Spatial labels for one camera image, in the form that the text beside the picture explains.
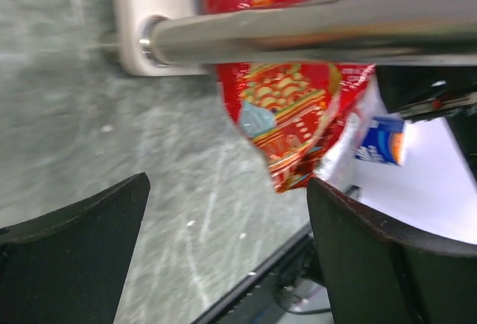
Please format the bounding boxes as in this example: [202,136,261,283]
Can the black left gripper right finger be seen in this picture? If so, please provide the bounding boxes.
[307,179,476,324]

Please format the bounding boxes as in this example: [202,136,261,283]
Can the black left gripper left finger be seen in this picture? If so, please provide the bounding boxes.
[1,173,151,323]

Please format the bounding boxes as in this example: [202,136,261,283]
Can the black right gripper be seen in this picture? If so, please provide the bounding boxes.
[376,66,476,174]

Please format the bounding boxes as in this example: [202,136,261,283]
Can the red candy bag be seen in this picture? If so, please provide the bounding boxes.
[203,0,375,192]

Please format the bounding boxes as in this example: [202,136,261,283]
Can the white two-tier shelf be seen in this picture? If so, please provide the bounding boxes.
[103,0,476,77]

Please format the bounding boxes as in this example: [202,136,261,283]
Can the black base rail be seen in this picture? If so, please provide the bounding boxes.
[194,224,332,323]

